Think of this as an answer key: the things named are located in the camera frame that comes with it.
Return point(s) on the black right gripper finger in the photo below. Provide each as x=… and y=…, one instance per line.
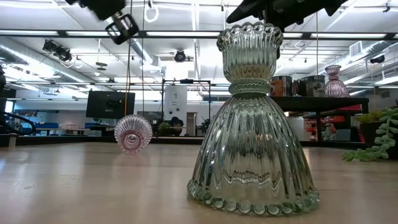
x=245, y=12

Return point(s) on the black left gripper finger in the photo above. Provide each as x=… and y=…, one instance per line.
x=117, y=40

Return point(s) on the silver tin candle orange tag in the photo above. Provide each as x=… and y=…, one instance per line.
x=280, y=86

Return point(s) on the pink ribbed glass candle holder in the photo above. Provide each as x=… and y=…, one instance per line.
x=335, y=88
x=133, y=134

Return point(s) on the clear ribbed glass vase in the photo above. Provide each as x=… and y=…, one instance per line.
x=253, y=140

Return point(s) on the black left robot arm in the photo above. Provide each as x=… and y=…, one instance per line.
x=2, y=77

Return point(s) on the black overhead beam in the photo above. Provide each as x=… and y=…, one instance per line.
x=142, y=34

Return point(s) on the black computer monitor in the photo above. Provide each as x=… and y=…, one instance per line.
x=105, y=104

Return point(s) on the black perforated metal shelf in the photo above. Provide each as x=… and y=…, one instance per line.
x=326, y=104

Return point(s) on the small potted plant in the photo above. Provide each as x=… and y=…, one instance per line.
x=163, y=128

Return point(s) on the person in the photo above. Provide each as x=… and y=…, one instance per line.
x=175, y=126

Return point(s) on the red storage shelves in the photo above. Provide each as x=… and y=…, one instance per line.
x=351, y=108

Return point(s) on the potted green succulent plant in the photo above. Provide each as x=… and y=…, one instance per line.
x=385, y=137

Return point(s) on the black metal frame stand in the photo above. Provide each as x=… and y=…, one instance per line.
x=186, y=81

